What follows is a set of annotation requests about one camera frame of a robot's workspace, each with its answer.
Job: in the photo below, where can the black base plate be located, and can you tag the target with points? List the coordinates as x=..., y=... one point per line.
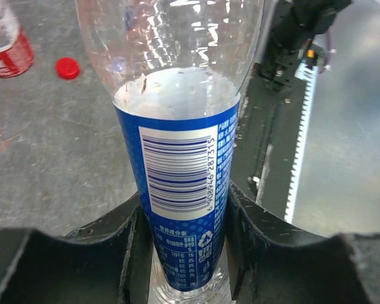
x=266, y=140

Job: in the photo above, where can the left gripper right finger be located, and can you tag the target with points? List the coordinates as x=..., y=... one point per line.
x=272, y=261

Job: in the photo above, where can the red bottle cap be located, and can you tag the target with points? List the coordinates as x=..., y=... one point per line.
x=67, y=68

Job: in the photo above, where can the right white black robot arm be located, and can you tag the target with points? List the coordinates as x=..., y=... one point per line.
x=295, y=28

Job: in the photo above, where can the clear bottle blue label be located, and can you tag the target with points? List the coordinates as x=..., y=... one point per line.
x=176, y=73

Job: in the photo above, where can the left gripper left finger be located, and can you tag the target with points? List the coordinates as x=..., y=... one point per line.
x=106, y=261

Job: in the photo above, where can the white slotted cable duct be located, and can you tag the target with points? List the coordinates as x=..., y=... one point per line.
x=309, y=76

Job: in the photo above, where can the clear bottle red label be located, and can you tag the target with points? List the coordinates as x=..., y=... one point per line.
x=16, y=51

